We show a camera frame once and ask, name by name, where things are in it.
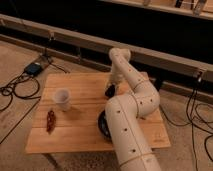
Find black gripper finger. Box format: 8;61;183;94
105;85;116;98

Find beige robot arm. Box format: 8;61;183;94
105;48;162;171

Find dark ceramic bowl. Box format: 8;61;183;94
98;111;111;140

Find translucent white cup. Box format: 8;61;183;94
52;89;71;111

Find wooden table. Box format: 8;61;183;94
25;72;172;155

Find dried red chili pepper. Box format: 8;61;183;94
46;110;56;133

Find black power adapter box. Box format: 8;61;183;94
24;63;42;76

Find black floor cables left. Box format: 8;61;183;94
0;73;42;113

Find black floor cables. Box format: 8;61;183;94
0;73;42;113
159;74;213;171

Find black floor cables right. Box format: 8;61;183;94
159;74;213;171

